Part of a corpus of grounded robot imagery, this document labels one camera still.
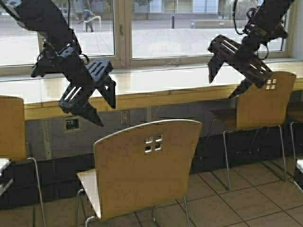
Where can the plywood chair further right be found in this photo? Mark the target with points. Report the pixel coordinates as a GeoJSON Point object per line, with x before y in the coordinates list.
{"type": "Point", "coordinates": [258, 108]}

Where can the wall power outlet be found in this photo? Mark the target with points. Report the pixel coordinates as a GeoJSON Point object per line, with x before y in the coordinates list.
{"type": "Point", "coordinates": [71, 124]}

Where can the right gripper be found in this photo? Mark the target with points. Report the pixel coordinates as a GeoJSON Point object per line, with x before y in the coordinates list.
{"type": "Point", "coordinates": [242, 57]}

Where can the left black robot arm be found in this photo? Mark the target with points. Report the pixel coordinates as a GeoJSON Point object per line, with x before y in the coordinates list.
{"type": "Point", "coordinates": [45, 18]}

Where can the long wooden window counter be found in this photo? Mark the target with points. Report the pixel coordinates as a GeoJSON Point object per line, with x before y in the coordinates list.
{"type": "Point", "coordinates": [137, 89]}

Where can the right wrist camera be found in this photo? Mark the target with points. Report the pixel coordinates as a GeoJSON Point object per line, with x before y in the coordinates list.
{"type": "Point", "coordinates": [272, 33]}

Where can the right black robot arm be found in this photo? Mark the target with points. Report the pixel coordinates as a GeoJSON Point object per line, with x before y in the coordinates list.
{"type": "Point", "coordinates": [265, 24]}

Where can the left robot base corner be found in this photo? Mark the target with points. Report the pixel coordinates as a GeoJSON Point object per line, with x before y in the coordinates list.
{"type": "Point", "coordinates": [5, 179]}

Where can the outdoor black bollard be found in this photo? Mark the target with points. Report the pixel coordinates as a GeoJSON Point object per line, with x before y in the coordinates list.
{"type": "Point", "coordinates": [172, 22]}

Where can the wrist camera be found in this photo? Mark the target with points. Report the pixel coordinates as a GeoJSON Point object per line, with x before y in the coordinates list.
{"type": "Point", "coordinates": [45, 66]}
{"type": "Point", "coordinates": [272, 33]}

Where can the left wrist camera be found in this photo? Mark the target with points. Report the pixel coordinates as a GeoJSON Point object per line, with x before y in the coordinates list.
{"type": "Point", "coordinates": [45, 66]}

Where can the plywood chair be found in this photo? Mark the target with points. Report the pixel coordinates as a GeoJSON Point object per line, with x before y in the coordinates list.
{"type": "Point", "coordinates": [13, 138]}
{"type": "Point", "coordinates": [140, 167]}

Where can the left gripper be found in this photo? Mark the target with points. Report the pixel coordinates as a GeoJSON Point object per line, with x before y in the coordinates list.
{"type": "Point", "coordinates": [84, 79]}

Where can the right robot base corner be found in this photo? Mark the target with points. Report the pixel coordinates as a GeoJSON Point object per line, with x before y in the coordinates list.
{"type": "Point", "coordinates": [298, 173]}

